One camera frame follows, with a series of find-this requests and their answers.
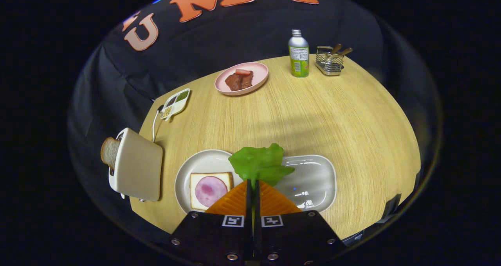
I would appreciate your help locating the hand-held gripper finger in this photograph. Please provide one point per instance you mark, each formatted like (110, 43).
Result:
(256, 207)
(248, 203)

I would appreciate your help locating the round white plate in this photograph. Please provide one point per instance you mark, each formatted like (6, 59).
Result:
(203, 162)

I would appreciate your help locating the green label metal bottle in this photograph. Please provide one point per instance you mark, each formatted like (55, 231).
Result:
(299, 58)

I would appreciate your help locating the oblong white plate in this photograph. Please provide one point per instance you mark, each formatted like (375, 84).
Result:
(313, 180)

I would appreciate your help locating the browned toast slice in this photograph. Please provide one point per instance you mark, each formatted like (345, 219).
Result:
(109, 152)

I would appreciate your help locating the brown meat pieces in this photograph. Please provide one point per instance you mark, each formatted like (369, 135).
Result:
(236, 82)

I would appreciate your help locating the green lettuce leaf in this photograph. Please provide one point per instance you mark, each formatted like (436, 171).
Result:
(258, 162)

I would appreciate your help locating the pink plate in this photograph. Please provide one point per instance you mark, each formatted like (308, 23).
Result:
(260, 72)

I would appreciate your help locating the pink ham slice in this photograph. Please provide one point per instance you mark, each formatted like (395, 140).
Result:
(210, 191)

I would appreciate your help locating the red sausage slice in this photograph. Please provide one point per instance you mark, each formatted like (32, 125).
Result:
(242, 72)

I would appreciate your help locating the white divided condiment dish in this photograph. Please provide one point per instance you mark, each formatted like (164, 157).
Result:
(178, 106)

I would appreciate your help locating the white bread slice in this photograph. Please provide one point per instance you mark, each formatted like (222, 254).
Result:
(192, 203)

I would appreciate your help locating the cream white toaster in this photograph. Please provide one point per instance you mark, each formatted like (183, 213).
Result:
(139, 168)

